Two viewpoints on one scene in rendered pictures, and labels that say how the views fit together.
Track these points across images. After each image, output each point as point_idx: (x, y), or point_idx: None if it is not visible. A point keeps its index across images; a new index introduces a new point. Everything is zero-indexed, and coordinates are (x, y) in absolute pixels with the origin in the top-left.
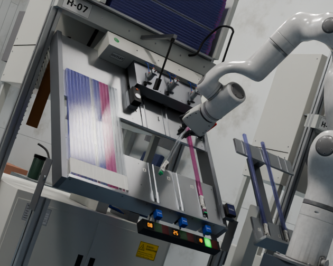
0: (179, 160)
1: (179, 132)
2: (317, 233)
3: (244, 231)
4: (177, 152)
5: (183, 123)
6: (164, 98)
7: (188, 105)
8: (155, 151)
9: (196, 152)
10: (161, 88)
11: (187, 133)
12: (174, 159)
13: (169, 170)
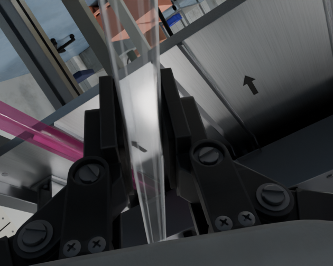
0: (44, 93)
1: (178, 98)
2: None
3: None
4: (66, 100)
5: (267, 195)
6: (286, 171)
7: (186, 230)
8: (104, 69)
9: (3, 138)
10: (323, 184)
11: (120, 158)
12: (56, 82)
13: (39, 48)
